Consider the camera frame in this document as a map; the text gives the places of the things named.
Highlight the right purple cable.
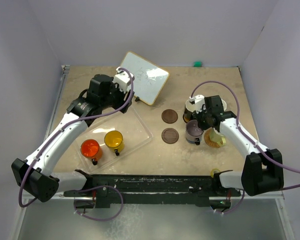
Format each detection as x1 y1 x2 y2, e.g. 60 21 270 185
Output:
190 80 300 216

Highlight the dark brown wooden coaster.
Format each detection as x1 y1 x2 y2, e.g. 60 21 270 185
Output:
161 109 178 124

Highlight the white cup black handle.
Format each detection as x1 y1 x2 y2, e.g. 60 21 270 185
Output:
183 99 196 123

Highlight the orange transparent cup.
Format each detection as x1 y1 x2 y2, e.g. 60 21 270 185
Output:
80 139 103 166

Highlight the woven rattan coaster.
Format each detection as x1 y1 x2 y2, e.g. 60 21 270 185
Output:
204 128 215 148

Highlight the purple cup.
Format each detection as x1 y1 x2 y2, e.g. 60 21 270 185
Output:
185 119 203 146

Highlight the green object at wall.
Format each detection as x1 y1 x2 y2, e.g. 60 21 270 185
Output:
193 61 203 68

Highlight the pale yellow cup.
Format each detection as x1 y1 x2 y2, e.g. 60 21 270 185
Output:
209 129 227 148

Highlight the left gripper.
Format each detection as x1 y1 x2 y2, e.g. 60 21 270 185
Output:
100 78 133 113

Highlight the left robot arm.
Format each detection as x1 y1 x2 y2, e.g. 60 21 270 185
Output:
11 67 135 208

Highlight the yellow tape roll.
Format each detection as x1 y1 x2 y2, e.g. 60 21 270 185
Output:
210 168 220 178

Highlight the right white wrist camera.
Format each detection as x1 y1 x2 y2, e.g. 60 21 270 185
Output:
189 94 205 113

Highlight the dark brown ringed coaster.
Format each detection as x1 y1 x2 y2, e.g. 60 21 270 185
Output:
161 128 179 144

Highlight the clear plastic tray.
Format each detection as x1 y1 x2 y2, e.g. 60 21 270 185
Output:
73 106 153 174

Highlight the small whiteboard on stand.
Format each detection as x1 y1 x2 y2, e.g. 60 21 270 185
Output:
120 51 170 106

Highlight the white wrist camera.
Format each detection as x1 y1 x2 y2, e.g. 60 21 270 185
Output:
189 94 205 113
113 67 135 93

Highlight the yellow transparent cup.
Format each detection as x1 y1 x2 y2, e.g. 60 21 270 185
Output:
104 130 125 156

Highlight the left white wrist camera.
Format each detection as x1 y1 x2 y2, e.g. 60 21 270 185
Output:
113 67 135 93

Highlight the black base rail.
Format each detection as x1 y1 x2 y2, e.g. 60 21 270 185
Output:
64 174 241 208

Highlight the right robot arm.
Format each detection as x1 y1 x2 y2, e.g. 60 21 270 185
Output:
189 95 284 196

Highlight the pink cup white inside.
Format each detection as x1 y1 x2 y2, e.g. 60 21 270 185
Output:
221 99 227 111

